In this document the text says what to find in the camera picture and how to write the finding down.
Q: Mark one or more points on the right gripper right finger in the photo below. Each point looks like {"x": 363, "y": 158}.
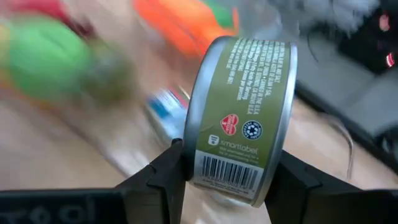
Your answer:
{"x": 304, "y": 202}

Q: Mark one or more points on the red bell pepper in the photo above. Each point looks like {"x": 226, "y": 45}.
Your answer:
{"x": 34, "y": 7}

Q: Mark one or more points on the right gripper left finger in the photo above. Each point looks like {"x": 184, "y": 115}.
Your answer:
{"x": 155, "y": 193}

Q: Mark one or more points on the gold-lidded tin can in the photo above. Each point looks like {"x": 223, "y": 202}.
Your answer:
{"x": 242, "y": 109}

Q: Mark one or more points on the bright green apple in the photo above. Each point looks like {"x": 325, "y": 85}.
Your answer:
{"x": 46, "y": 56}

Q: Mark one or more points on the dark red grape bunch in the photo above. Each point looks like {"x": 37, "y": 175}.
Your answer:
{"x": 84, "y": 29}

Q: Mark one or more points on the speckled green pear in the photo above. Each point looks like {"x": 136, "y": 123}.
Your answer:
{"x": 109, "y": 74}

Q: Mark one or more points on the silver-lidded tin can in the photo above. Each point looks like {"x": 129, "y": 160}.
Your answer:
{"x": 168, "y": 109}

